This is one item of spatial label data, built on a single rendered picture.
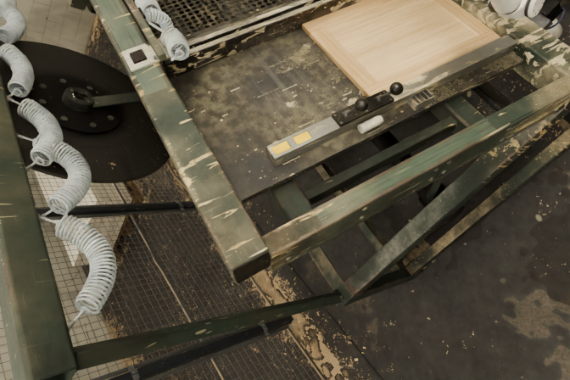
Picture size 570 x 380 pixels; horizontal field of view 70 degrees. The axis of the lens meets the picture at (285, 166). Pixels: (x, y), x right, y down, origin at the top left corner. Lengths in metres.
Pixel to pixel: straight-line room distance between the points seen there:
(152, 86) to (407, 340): 2.24
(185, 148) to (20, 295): 0.50
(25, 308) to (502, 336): 2.28
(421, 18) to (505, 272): 1.50
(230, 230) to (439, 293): 1.94
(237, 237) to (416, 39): 0.98
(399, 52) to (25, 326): 1.32
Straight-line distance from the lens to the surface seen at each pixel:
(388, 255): 1.93
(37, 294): 1.13
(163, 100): 1.26
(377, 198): 1.09
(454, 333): 2.77
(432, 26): 1.66
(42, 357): 1.06
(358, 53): 1.49
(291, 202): 1.16
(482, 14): 1.73
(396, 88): 1.19
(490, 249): 2.59
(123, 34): 1.53
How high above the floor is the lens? 2.46
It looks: 47 degrees down
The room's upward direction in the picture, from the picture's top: 88 degrees counter-clockwise
